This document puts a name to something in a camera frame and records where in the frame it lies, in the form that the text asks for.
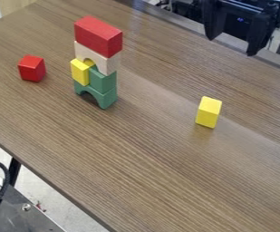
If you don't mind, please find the red rectangular block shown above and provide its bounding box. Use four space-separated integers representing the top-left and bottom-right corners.
72 15 124 59

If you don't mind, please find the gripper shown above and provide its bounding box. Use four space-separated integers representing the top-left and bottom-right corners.
201 0 280 57

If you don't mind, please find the green arch block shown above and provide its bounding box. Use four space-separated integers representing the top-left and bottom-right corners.
72 80 120 111

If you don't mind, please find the black table leg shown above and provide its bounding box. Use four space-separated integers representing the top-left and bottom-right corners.
7 157 23 187

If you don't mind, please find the red cube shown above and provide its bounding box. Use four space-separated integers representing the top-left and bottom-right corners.
17 54 48 83

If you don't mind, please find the yellow cube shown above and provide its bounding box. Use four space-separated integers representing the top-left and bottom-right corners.
194 95 224 130

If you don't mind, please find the green square block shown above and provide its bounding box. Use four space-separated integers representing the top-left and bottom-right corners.
87 64 118 95

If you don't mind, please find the small yellow block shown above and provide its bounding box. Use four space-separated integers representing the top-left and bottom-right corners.
69 58 98 87

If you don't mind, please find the black metal base plate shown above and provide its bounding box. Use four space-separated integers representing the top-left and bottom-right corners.
0 184 67 232

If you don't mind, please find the white arch block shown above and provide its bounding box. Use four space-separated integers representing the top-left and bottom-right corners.
72 40 121 77

